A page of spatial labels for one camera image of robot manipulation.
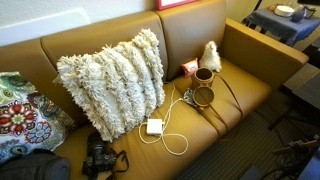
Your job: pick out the tan leather sofa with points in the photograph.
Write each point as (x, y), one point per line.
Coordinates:
(252, 64)

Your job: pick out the white power adapter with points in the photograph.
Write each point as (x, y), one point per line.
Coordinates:
(154, 127)

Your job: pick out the shaggy cream pillow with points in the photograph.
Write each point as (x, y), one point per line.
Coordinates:
(117, 87)

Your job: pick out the white fluffy plush toy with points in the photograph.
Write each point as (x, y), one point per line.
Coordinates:
(210, 58)

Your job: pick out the red framed picture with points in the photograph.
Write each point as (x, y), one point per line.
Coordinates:
(165, 4)

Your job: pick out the floral patterned pillow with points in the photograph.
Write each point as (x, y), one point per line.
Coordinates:
(28, 119)

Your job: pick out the blue cloth side table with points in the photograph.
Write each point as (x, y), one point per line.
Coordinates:
(283, 27)

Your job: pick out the white bowl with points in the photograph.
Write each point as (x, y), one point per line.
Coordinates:
(284, 11)

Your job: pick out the dark blue teapot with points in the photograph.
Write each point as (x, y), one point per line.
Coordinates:
(303, 12)

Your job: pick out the black dslr camera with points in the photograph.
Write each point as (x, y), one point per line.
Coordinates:
(101, 158)

